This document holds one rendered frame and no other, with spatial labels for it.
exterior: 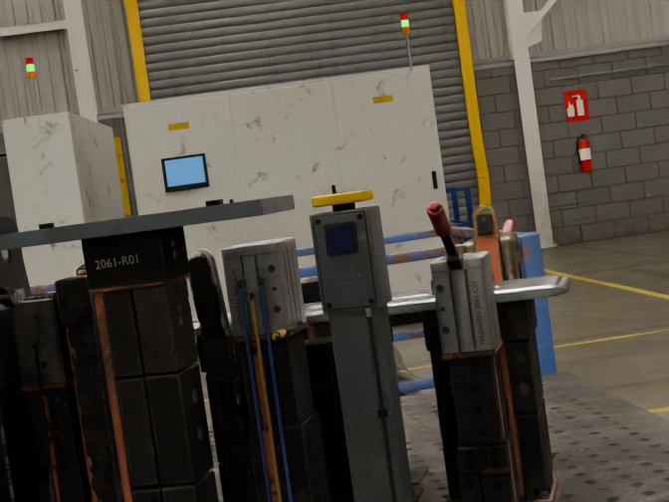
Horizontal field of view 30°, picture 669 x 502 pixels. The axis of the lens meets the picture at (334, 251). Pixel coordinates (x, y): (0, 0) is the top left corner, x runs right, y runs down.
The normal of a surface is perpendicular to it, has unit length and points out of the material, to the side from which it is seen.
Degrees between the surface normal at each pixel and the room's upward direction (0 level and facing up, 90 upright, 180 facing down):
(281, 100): 90
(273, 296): 90
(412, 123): 90
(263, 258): 90
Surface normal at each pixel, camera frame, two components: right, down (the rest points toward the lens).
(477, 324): -0.23, 0.08
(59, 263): 0.04, 0.05
